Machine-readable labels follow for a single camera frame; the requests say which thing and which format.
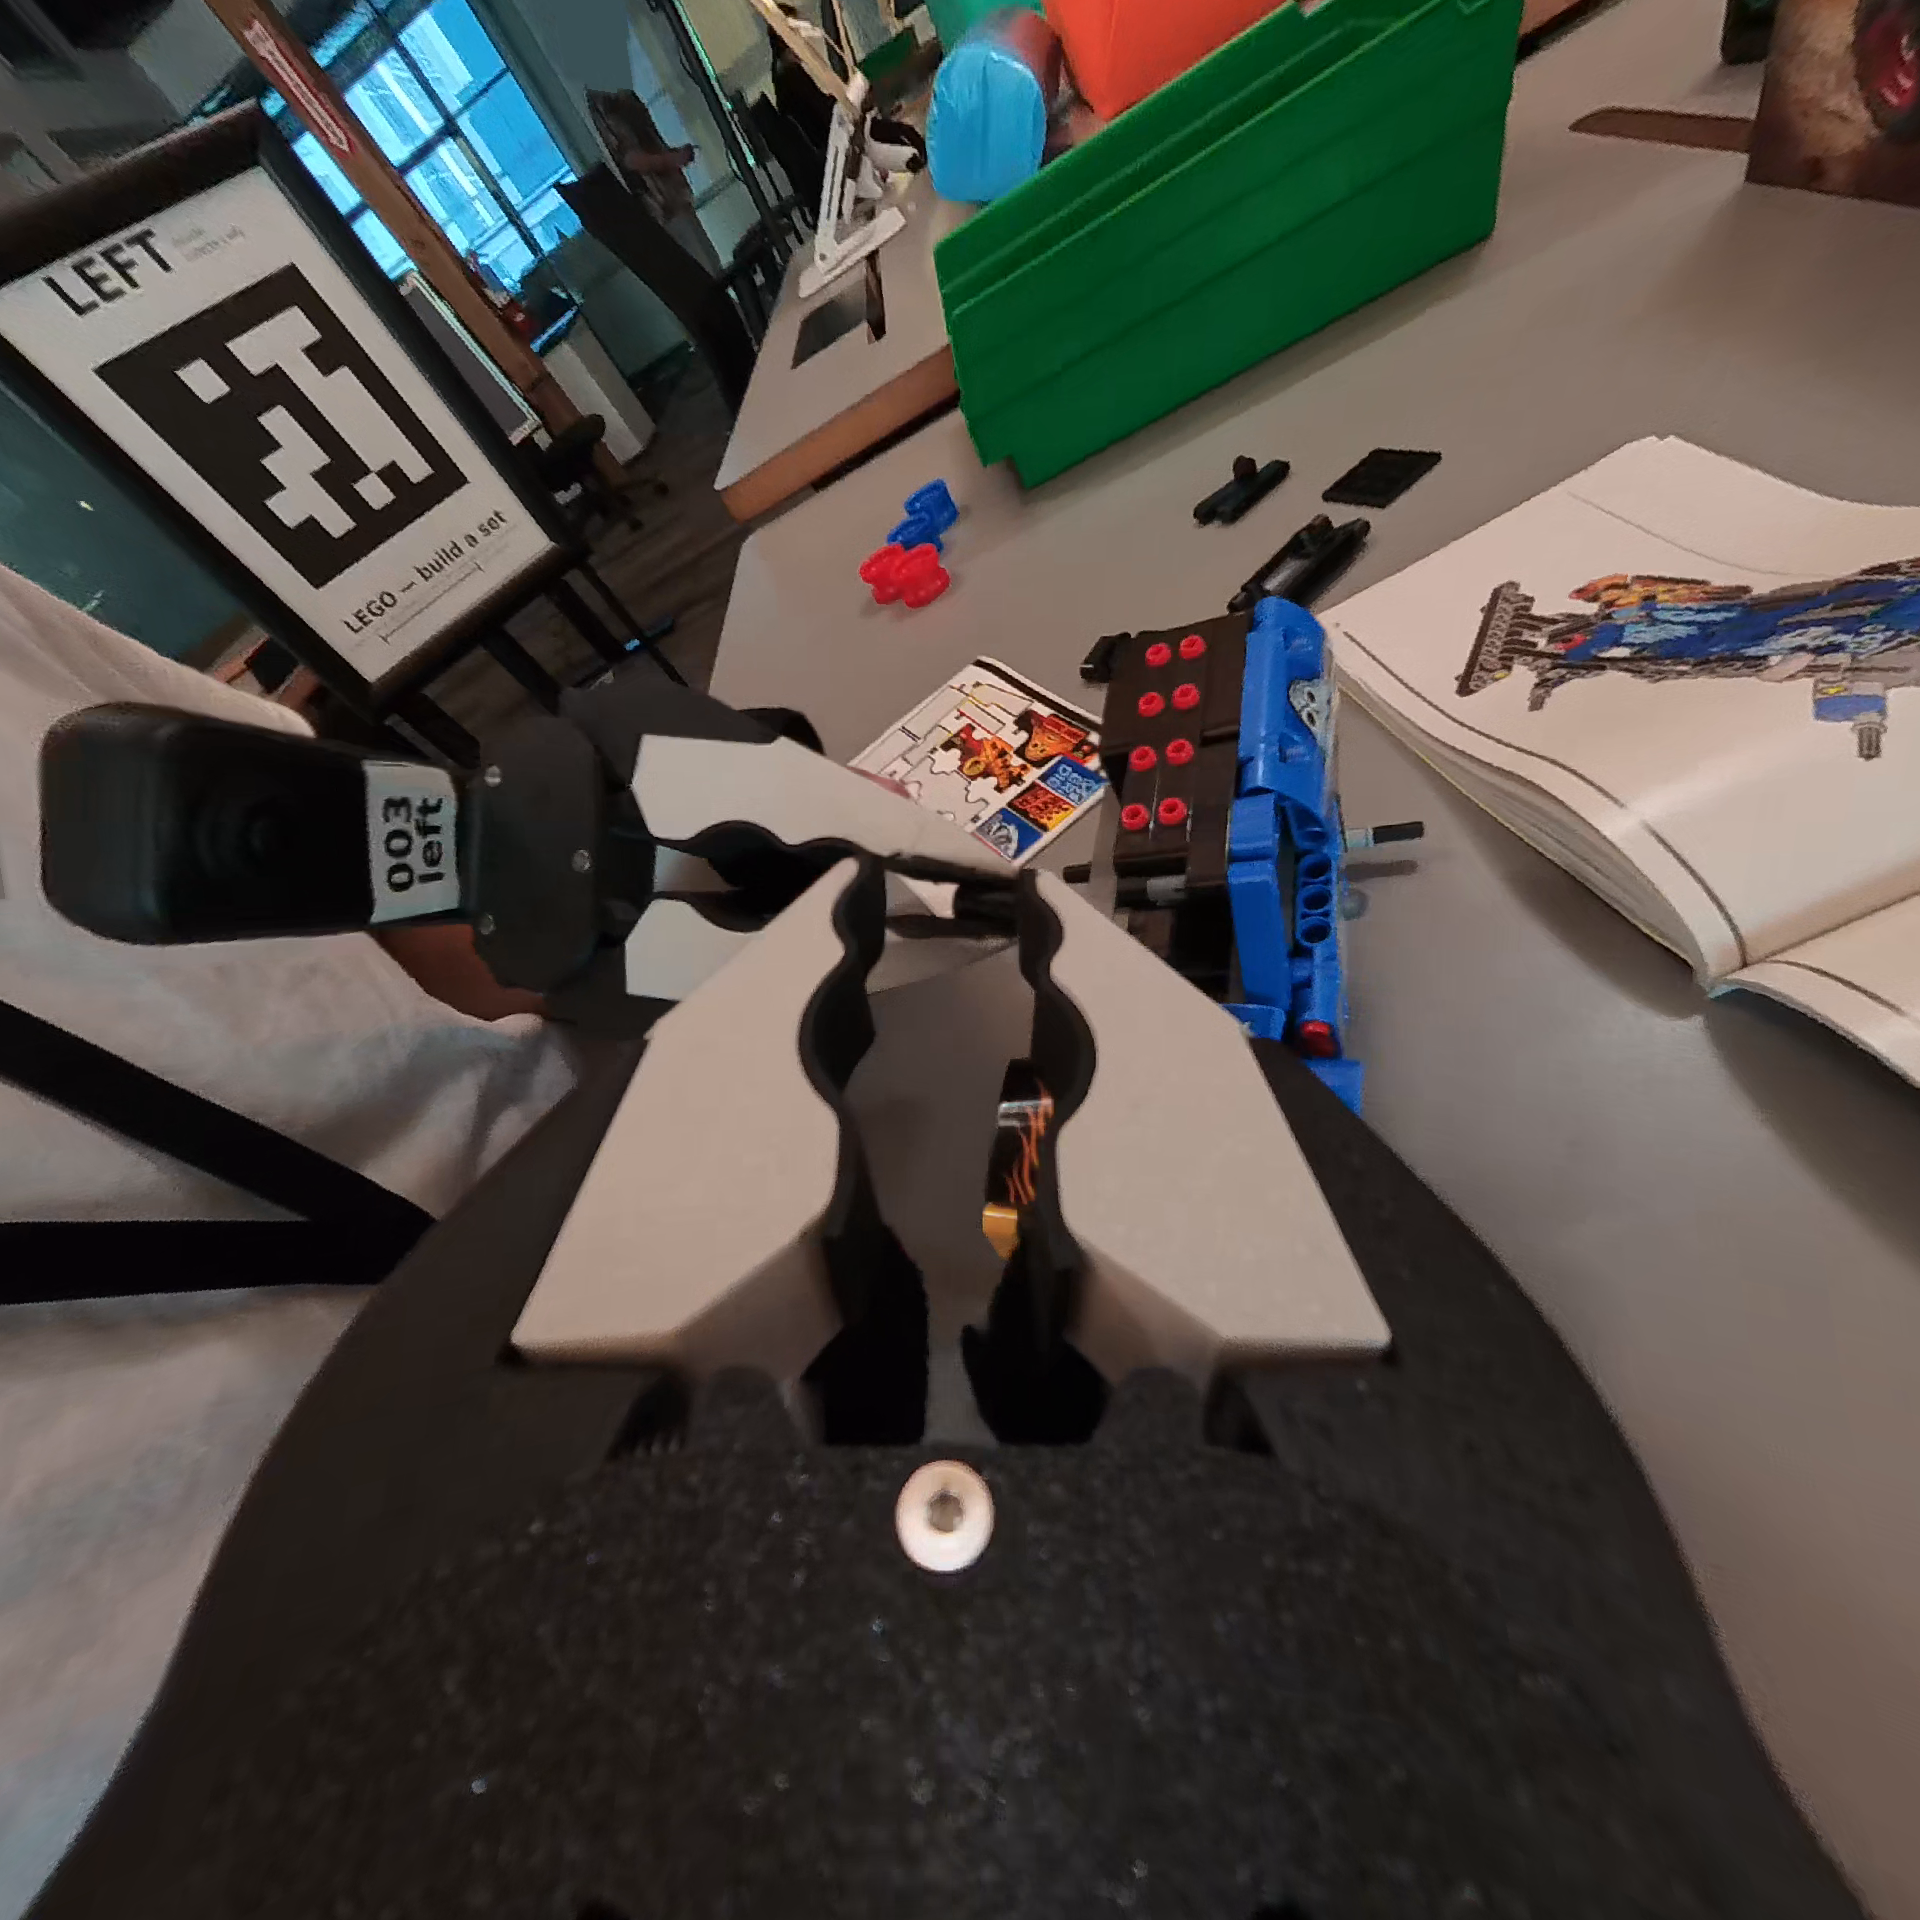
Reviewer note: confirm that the black flame lego tile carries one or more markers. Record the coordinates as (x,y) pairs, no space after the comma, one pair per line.
(1021,1154)

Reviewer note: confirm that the green plastic bin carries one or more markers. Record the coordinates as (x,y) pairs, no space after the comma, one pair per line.
(1201,269)

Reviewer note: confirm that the orange plastic bin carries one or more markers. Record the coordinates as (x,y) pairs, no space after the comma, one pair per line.
(1156,52)

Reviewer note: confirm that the person's left forearm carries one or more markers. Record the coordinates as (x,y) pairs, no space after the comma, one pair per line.
(443,960)

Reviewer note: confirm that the lego instruction booklet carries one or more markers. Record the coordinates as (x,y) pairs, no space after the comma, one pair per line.
(1652,779)

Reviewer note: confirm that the light blue round object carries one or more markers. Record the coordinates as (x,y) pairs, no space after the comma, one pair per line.
(983,128)

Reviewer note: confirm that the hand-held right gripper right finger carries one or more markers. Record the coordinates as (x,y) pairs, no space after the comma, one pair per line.
(1214,1185)

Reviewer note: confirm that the red lego gears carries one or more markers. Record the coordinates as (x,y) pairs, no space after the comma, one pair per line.
(902,571)

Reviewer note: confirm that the window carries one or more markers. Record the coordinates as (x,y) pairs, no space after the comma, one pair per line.
(435,136)

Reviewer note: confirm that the lego truck model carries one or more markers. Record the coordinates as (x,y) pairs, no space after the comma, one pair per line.
(1276,779)

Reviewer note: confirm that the black device green lights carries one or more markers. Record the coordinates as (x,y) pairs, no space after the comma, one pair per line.
(1746,29)

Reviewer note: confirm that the black lego axle pieces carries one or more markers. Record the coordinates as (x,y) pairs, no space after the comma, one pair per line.
(1243,489)

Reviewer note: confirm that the blue lego gears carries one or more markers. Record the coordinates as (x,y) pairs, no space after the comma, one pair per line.
(927,513)

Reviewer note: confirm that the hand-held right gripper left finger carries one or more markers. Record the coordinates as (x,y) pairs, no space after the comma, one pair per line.
(675,1185)

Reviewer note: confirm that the long black lego piece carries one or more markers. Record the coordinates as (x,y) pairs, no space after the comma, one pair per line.
(1306,563)

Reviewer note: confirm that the white desk stand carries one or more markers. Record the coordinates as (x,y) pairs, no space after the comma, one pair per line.
(855,225)

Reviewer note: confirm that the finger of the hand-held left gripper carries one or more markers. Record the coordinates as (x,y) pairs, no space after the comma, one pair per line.
(675,945)
(751,779)

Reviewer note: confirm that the black white marker sign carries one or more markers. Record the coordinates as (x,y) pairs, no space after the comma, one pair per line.
(301,435)

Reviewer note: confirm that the wooden post red label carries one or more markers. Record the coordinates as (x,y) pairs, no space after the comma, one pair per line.
(375,195)

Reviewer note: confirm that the printed truck toy box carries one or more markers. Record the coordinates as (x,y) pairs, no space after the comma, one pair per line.
(1845,105)

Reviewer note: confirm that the sticker sheet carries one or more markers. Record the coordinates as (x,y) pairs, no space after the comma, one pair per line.
(961,734)

